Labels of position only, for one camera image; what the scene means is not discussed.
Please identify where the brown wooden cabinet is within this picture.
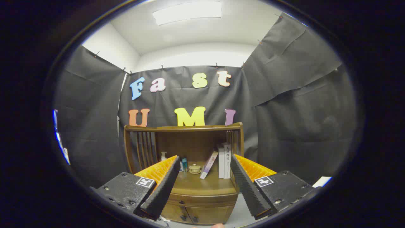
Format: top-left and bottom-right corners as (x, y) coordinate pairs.
(123, 123), (245, 226)

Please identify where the wooden cabinet door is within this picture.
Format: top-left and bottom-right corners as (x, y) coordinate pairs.
(161, 203), (190, 224)
(185, 206), (234, 225)

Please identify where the brown wooden drawer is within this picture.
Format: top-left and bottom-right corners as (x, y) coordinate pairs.
(168, 190), (238, 208)

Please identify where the white blue framed panel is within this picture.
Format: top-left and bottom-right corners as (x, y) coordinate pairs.
(52, 109), (71, 166)

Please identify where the purple and white book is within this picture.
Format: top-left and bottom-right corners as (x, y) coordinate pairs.
(200, 151), (219, 180)

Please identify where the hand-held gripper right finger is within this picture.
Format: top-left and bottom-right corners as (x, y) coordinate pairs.
(230, 154), (321, 220)

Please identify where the wooden countertop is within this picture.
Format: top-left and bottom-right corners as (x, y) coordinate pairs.
(172, 161), (238, 197)

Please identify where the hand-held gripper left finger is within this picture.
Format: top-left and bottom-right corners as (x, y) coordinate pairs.
(90, 155), (181, 221)

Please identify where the white appliance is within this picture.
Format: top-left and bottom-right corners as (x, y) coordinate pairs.
(313, 176), (332, 188)

